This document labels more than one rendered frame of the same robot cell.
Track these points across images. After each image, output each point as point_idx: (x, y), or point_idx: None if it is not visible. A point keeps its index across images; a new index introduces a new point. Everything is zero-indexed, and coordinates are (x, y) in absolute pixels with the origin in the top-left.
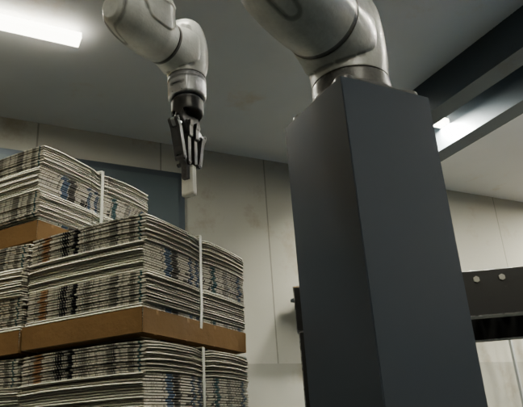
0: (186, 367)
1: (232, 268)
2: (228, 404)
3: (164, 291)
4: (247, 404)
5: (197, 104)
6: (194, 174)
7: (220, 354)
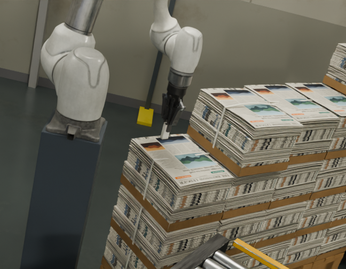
0: (133, 207)
1: (171, 187)
2: (150, 242)
3: (129, 173)
4: (160, 254)
5: (167, 88)
6: (164, 127)
7: (150, 219)
